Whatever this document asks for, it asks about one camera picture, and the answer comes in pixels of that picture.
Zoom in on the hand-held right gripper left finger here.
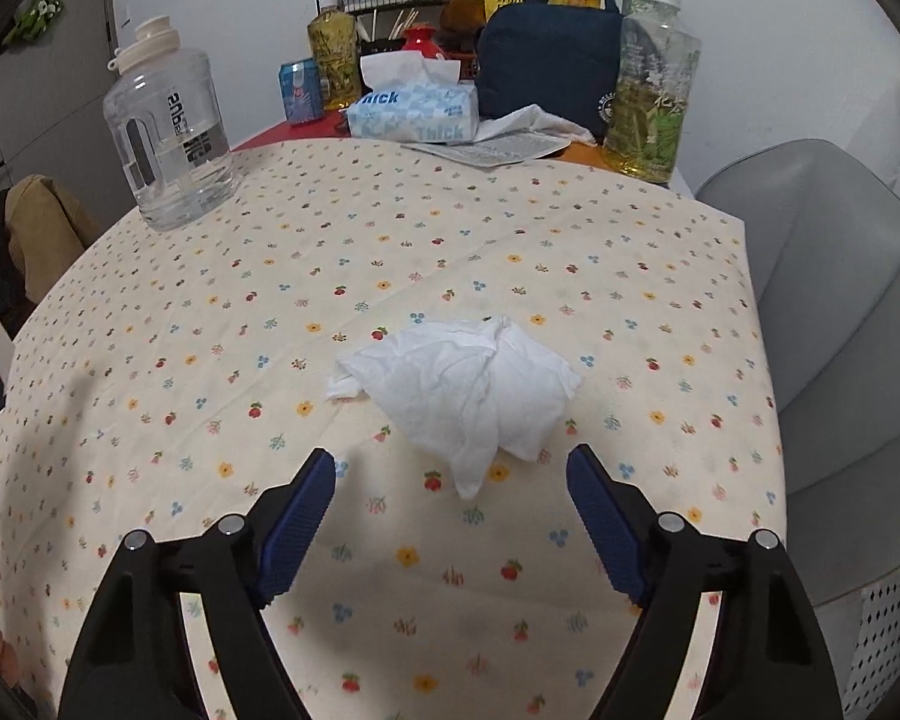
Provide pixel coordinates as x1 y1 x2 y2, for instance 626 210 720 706
66 448 338 720

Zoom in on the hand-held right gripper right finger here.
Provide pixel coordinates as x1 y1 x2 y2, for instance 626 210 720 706
566 444 845 720

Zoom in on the white tissue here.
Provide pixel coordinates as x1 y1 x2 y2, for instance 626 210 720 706
324 316 580 500

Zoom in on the white perforated bin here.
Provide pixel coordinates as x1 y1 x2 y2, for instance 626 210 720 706
859 559 900 698

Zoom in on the floral tablecloth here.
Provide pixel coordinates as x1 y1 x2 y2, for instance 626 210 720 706
0 136 785 720

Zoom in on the grey chair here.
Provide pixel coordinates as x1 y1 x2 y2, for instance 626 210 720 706
694 139 900 605

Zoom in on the brown cloth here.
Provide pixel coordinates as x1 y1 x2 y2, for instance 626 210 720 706
6 174 106 297

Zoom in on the printed paper sheet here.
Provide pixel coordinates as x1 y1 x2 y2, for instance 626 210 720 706
401 131 572 167

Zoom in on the clear plastic water jug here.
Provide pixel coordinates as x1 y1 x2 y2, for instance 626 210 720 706
103 15 239 232

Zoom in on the white crumpled cloth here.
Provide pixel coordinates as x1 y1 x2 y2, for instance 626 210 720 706
478 105 597 145

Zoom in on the large yellow tea bottle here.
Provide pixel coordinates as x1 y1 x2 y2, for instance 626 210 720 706
601 0 702 182

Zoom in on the blue and white tissue pack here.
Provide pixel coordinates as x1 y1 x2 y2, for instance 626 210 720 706
345 52 479 143

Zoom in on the blue drink can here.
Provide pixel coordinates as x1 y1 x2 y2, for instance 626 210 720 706
279 58 325 125

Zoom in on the navy tote bag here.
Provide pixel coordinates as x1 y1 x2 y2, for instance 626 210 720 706
474 0 625 140

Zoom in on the small yellow drink bottle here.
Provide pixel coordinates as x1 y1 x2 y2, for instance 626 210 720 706
307 0 362 112

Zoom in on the red pot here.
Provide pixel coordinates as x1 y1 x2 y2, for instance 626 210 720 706
399 24 449 61

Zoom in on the bundle of wooden sticks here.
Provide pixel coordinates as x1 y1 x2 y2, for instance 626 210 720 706
364 7 422 40

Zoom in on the brown plush toy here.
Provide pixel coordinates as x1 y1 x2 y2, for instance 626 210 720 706
441 0 488 53

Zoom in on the green hanging cloth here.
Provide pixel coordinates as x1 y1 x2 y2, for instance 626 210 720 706
0 0 67 53

